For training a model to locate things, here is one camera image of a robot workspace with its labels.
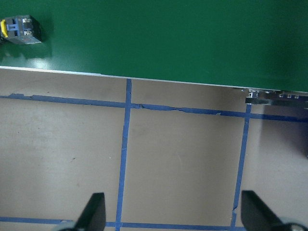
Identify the green conveyor belt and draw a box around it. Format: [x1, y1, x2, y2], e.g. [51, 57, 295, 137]
[0, 0, 308, 106]

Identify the yellow push button switch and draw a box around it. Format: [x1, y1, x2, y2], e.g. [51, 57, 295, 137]
[0, 15, 42, 45]

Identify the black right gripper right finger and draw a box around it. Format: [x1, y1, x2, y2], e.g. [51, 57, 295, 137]
[241, 190, 284, 231]

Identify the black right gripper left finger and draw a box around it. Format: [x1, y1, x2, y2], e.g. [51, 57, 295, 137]
[73, 192, 106, 231]

